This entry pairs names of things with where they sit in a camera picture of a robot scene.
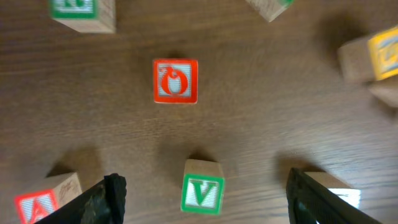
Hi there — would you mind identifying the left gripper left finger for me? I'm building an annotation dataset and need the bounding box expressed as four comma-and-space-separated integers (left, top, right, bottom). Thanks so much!
37, 173, 127, 224

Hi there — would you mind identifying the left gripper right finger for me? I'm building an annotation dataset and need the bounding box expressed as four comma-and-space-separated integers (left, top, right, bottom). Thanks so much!
286, 168, 381, 224

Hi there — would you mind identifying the blue P block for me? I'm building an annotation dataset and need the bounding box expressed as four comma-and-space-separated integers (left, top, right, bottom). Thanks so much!
305, 172, 361, 208

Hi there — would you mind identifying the green V block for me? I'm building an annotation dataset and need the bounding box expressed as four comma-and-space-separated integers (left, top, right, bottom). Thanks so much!
180, 159, 226, 215

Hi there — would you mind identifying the red A block centre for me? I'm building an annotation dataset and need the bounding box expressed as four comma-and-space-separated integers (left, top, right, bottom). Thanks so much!
14, 172, 82, 224

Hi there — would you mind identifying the yellow cluster block middle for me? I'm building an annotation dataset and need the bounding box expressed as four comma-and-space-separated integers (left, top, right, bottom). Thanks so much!
369, 80, 397, 108

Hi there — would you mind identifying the yellow cluster block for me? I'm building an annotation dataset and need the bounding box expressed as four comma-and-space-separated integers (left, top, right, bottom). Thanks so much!
338, 26, 397, 83
369, 80, 397, 108

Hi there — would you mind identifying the red O block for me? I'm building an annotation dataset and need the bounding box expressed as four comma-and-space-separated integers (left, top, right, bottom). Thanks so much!
153, 58, 198, 104

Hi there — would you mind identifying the yellow cluster block left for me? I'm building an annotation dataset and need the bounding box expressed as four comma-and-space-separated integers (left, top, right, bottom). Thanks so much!
338, 26, 397, 83

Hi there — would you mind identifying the green R block far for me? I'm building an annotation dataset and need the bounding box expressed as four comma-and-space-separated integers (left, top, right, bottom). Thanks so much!
49, 0, 116, 34

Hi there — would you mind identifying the green Z block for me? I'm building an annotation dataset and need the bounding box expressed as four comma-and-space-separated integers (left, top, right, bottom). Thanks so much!
246, 0, 294, 22

